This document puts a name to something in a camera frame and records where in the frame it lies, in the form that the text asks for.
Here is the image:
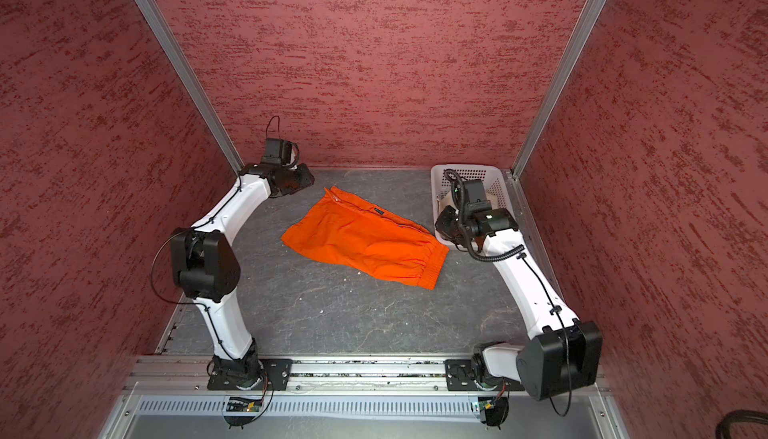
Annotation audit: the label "white plastic laundry basket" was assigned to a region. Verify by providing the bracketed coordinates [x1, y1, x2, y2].
[431, 164, 513, 249]

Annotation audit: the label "orange shorts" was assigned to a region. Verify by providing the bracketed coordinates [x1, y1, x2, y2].
[282, 187, 449, 290]

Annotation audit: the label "beige shorts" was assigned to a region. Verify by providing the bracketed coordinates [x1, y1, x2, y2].
[437, 192, 499, 214]

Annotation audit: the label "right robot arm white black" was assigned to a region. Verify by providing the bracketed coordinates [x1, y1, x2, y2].
[435, 206, 603, 400]

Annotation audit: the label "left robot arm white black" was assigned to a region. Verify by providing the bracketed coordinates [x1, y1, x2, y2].
[148, 164, 315, 392]

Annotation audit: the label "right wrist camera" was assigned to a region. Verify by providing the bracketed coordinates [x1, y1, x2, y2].
[458, 180, 493, 214]

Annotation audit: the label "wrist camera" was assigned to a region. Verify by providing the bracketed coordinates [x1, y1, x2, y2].
[458, 180, 493, 214]
[261, 138, 300, 168]

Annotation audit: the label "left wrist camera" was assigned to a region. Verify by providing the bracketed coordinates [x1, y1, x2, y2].
[261, 138, 300, 168]

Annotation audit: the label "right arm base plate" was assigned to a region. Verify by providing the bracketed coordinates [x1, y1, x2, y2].
[444, 355, 524, 393]

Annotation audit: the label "right controller board with wires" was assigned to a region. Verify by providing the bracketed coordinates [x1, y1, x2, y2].
[478, 382, 509, 429]

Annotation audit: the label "controller board with wires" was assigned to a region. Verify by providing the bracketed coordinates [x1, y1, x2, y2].
[478, 382, 509, 429]
[223, 378, 277, 429]

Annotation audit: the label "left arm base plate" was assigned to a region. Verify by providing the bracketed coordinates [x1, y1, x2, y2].
[207, 358, 294, 394]

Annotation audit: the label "left corner aluminium post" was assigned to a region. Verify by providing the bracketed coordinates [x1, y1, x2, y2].
[134, 0, 244, 172]

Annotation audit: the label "corner aluminium post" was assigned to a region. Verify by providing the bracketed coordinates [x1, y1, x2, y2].
[134, 0, 244, 172]
[511, 0, 629, 180]

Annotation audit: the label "left controller board with wires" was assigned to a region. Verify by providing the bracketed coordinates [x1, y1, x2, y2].
[223, 378, 277, 429]

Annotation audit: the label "white slotted cable duct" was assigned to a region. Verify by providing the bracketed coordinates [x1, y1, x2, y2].
[135, 395, 479, 422]

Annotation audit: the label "aluminium mounting rail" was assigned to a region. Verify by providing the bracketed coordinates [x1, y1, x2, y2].
[122, 354, 610, 396]

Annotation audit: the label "right corner aluminium post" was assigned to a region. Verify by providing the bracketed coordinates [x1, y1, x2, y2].
[511, 0, 629, 180]

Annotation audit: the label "black cable bottom right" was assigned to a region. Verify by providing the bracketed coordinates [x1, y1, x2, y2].
[715, 408, 768, 439]

